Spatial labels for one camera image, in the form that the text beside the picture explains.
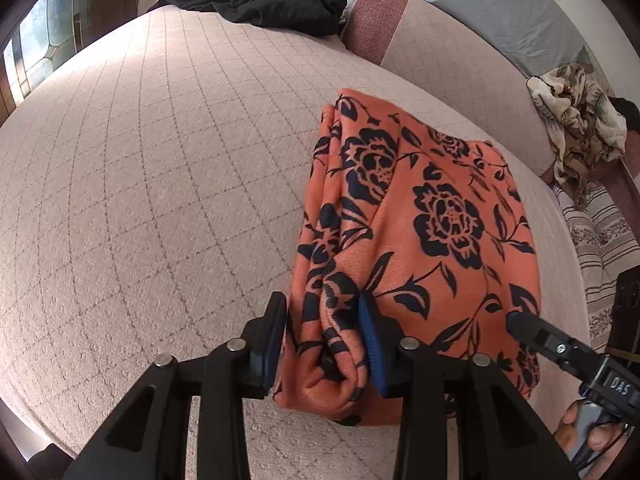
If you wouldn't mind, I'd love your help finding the orange black floral garment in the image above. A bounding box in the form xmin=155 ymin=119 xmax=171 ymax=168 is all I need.
xmin=273 ymin=89 xmax=540 ymax=426

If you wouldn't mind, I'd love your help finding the black garment on bed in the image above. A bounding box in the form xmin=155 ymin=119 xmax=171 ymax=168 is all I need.
xmin=152 ymin=0 xmax=347 ymax=37

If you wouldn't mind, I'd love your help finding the black knee near bed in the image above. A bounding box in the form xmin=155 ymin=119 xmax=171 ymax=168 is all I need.
xmin=27 ymin=443 xmax=74 ymax=480

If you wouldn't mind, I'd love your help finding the pink quilted pillow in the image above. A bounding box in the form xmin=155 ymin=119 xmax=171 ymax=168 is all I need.
xmin=342 ymin=0 xmax=554 ymax=176

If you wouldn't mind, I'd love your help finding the beige brown patterned cloth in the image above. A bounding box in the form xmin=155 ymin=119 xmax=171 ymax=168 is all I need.
xmin=526 ymin=63 xmax=628 ymax=210

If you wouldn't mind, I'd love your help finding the pink quilted bedspread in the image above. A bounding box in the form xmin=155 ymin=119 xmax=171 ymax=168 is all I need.
xmin=0 ymin=3 xmax=591 ymax=480

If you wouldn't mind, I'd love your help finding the striped floral bedsheet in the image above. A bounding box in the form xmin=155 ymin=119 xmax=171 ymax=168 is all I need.
xmin=553 ymin=182 xmax=639 ymax=351

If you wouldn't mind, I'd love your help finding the stained glass window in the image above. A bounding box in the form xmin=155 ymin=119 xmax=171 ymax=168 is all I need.
xmin=2 ymin=0 xmax=91 ymax=105

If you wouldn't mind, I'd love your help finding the grey pillow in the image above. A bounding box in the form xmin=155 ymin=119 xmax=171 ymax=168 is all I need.
xmin=424 ymin=0 xmax=593 ymax=77

